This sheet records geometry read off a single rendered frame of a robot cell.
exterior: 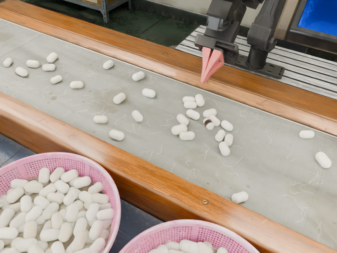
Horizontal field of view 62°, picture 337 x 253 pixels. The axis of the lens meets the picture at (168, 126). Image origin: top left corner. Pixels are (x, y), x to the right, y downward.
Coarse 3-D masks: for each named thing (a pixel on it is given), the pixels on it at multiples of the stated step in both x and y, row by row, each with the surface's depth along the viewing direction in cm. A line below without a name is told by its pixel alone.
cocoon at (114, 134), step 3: (111, 132) 60; (114, 132) 60; (117, 132) 60; (120, 132) 60; (111, 135) 60; (114, 135) 60; (117, 135) 60; (120, 135) 60; (123, 135) 60; (114, 138) 60; (117, 138) 60; (120, 138) 60; (123, 138) 61
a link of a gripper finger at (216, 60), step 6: (198, 36) 65; (198, 42) 64; (204, 42) 64; (210, 42) 64; (216, 42) 63; (210, 48) 64; (216, 48) 63; (216, 54) 63; (222, 54) 63; (210, 60) 64; (216, 60) 63; (222, 60) 66; (210, 66) 64; (216, 66) 68; (210, 72) 67; (204, 78) 65
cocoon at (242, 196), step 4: (240, 192) 51; (244, 192) 51; (232, 196) 51; (236, 196) 50; (240, 196) 51; (244, 196) 51; (232, 200) 51; (236, 200) 50; (240, 200) 50; (244, 200) 51
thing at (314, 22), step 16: (288, 0) 32; (304, 0) 31; (320, 0) 31; (336, 0) 30; (288, 16) 32; (304, 16) 32; (320, 16) 31; (336, 16) 30; (288, 32) 33; (304, 32) 32; (320, 32) 31; (336, 32) 31; (320, 48) 32; (336, 48) 31
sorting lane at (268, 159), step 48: (0, 48) 86; (48, 48) 88; (48, 96) 71; (96, 96) 72; (144, 96) 73; (192, 96) 74; (144, 144) 61; (192, 144) 61; (240, 144) 62; (288, 144) 63; (336, 144) 64; (288, 192) 54; (336, 192) 54; (336, 240) 47
